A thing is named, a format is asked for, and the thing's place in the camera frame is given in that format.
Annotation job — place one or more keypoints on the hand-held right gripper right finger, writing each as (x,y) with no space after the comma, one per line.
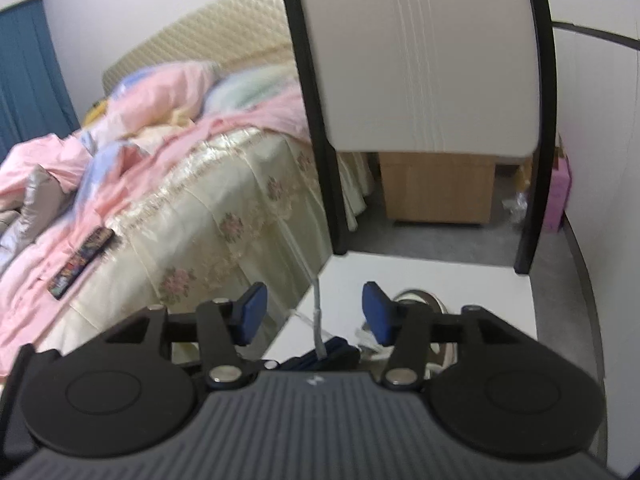
(377,315)

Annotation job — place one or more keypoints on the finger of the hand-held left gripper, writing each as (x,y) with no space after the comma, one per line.
(340,350)

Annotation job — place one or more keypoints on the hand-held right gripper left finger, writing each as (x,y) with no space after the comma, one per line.
(252,312)

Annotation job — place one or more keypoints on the white shoelace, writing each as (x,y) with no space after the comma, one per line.
(316,320)

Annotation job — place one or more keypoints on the white and brown sneaker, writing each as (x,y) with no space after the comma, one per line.
(425,305)

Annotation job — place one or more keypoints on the cream quilted bed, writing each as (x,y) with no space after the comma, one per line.
(215,200)

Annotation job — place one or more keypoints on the wooden nightstand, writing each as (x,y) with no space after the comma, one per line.
(440,190)

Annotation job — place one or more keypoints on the black remote control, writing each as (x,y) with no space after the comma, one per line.
(80,262)

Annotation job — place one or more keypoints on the crumpled clear plastic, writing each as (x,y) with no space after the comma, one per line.
(516,206)

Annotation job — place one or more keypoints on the grey satin cloth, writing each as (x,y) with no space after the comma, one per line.
(35,205)

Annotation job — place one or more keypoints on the brown cardboard box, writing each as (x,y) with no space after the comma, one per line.
(524,175)

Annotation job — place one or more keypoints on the pink carton box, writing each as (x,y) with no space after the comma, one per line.
(559,195)

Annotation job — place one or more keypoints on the pastel pillow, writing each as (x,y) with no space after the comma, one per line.
(250,90)

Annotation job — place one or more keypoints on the pink pastel duvet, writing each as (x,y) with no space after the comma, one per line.
(125,125)

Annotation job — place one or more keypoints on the yellow plush toy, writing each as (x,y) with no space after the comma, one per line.
(96,111)

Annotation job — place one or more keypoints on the blue curtain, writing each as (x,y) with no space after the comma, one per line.
(30,75)

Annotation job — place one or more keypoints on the white chair with black frame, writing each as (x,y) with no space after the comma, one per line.
(425,60)

